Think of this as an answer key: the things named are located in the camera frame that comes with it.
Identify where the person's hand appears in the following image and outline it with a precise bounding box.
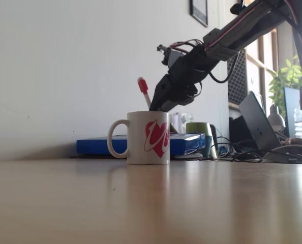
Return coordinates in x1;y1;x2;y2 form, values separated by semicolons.
280;137;302;147

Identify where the black cable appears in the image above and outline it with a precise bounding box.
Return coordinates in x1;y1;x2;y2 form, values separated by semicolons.
230;149;264;163

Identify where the black picture frame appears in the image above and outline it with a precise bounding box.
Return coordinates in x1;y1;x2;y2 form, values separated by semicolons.
190;0;209;28

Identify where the clear plastic container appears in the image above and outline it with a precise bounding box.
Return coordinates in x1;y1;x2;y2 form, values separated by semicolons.
169;112;194;134

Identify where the white mug red heart print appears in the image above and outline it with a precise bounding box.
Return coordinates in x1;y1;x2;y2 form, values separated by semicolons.
107;111;171;165

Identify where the grey desk lamp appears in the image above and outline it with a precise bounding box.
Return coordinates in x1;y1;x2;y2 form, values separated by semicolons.
267;104;287;133

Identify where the black perforated panel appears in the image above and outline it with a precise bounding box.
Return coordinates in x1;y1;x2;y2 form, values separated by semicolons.
227;49;249;106

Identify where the blue binder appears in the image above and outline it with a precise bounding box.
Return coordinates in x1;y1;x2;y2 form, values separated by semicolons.
76;132;206;156

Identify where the small grey gripper camera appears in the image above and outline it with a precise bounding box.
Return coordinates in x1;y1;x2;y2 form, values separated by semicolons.
157;44;185;70

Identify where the green houseplant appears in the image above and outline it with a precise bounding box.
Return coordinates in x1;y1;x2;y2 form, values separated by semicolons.
267;54;302;112

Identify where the grey laptop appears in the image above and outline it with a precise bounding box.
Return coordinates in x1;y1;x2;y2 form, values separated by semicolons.
239;91;295;164

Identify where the green cup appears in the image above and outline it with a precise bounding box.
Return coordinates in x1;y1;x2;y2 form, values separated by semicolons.
186;122;219;159

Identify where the white orange marker pen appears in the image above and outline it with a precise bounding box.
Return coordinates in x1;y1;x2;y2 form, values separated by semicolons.
137;77;152;111

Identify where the black monitor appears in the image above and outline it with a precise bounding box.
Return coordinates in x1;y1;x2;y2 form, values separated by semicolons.
283;87;302;139

